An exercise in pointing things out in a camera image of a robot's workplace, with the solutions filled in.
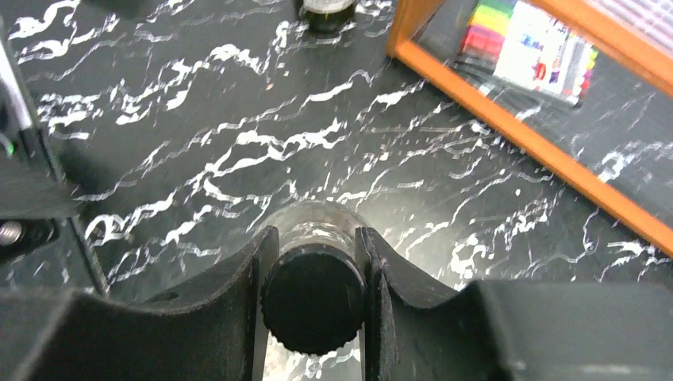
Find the marker pen pack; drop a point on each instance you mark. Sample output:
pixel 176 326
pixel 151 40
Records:
pixel 522 47

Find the clear glass bottle black cap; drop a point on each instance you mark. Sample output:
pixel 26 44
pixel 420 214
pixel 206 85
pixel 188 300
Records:
pixel 313 295

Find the orange wooden shelf rack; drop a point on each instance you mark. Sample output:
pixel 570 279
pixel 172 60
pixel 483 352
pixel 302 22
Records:
pixel 409 17

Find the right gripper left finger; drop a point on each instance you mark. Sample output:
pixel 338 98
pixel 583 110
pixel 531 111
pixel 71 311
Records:
pixel 209 327

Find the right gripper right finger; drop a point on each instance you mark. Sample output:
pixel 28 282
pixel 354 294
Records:
pixel 417 328

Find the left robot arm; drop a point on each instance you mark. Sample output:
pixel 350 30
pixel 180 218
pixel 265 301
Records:
pixel 42 240

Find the brown wine bottle silver cap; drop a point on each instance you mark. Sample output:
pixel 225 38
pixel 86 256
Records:
pixel 325 16

